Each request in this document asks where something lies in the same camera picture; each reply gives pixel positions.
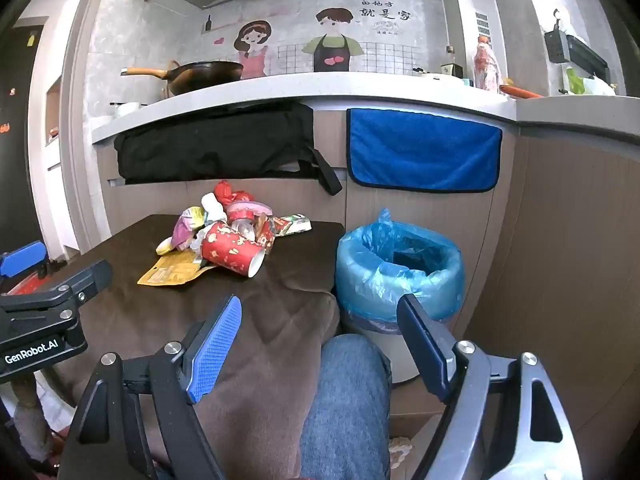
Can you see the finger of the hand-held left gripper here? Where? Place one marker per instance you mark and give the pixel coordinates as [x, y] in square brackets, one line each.
[92, 275]
[22, 258]

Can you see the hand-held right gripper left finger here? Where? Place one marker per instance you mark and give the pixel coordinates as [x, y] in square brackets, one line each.
[215, 350]

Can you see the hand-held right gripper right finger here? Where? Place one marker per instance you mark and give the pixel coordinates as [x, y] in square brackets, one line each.
[420, 345]

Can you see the white trash bin blue liner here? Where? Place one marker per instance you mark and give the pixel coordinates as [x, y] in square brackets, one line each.
[400, 280]

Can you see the white yellow-edged pad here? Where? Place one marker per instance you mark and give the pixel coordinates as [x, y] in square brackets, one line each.
[166, 246]

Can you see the yellow snack packet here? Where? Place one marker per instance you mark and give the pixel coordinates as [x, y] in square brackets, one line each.
[172, 270]

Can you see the red gold patterned packet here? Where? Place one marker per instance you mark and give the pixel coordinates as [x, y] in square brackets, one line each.
[227, 250]

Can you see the purple snack packet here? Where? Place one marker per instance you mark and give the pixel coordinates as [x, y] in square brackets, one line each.
[186, 230]

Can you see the crushed red drink can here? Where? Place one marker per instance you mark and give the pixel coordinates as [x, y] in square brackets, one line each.
[245, 227]

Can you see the cartoon print tissue pack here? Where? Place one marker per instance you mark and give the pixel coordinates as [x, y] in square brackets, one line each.
[292, 224]

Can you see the red plastic bag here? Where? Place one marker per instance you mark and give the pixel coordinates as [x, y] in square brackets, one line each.
[230, 192]

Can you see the red plastic object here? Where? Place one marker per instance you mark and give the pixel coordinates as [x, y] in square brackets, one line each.
[25, 285]

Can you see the brown blanket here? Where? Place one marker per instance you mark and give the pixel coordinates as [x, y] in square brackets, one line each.
[280, 320]

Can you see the black refrigerator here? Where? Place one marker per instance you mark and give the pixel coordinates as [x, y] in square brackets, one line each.
[17, 160]

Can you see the person's jeans leg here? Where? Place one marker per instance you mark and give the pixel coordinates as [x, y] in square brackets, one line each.
[345, 410]

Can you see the beige floor mat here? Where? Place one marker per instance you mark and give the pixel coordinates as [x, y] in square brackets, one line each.
[401, 455]

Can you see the white bowl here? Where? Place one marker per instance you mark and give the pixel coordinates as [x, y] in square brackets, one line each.
[125, 110]

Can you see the black bag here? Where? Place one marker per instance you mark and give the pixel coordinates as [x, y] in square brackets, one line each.
[210, 140]

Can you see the blue towel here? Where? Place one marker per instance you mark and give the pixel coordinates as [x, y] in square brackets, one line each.
[425, 150]

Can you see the white dish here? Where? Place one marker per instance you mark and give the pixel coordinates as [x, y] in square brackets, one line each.
[432, 76]

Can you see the orange kitchen utensil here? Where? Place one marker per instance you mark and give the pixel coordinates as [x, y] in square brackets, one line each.
[520, 92]

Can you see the white speckled kitchen countertop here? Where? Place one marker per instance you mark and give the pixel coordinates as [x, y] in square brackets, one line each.
[300, 91]

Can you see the orange-capped red bottle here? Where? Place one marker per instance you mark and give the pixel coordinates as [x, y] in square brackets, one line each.
[487, 65]

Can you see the green white plastic bag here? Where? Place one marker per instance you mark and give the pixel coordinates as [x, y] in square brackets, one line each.
[587, 84]

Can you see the cartoon wall sticker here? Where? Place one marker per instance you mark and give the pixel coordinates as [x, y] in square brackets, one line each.
[330, 35]

